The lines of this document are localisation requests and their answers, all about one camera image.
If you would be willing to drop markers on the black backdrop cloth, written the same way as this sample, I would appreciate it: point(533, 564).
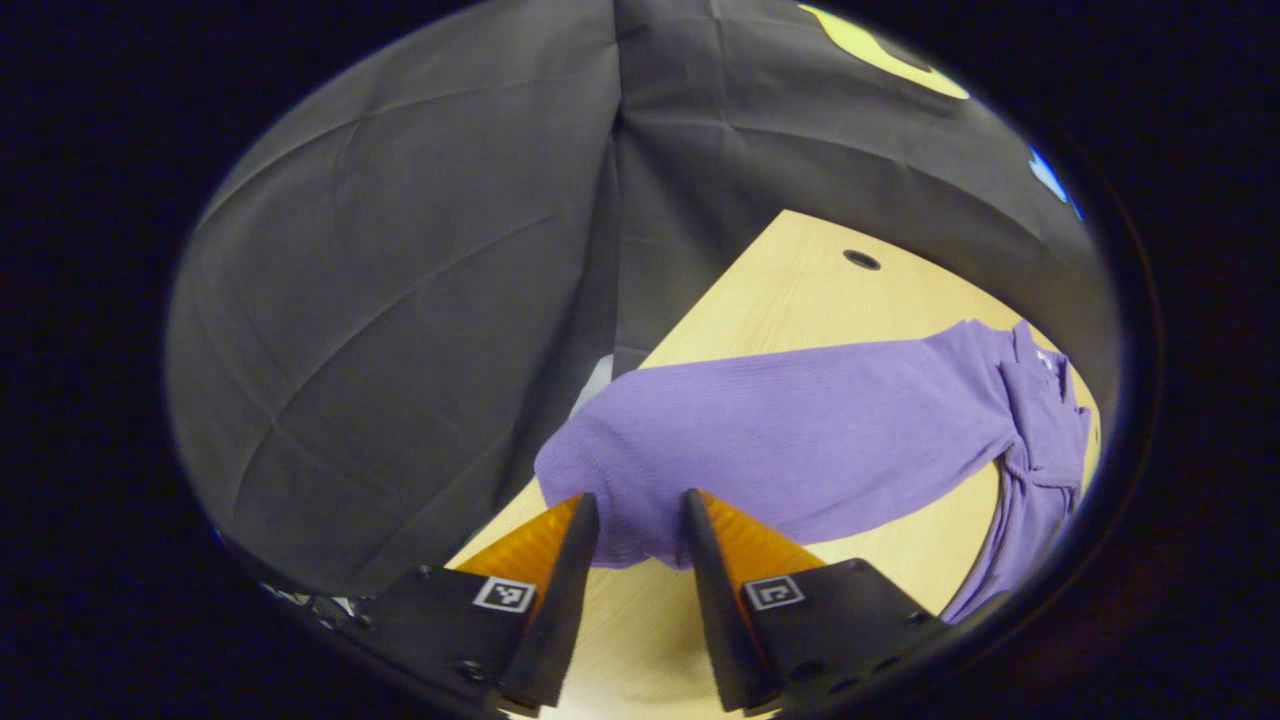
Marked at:
point(400, 250)

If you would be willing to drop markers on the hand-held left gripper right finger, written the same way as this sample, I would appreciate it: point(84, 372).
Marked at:
point(715, 620)

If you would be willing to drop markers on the purple knit cardigan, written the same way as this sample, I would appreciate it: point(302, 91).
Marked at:
point(800, 430)

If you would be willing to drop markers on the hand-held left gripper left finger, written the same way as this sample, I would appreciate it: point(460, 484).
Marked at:
point(560, 610)

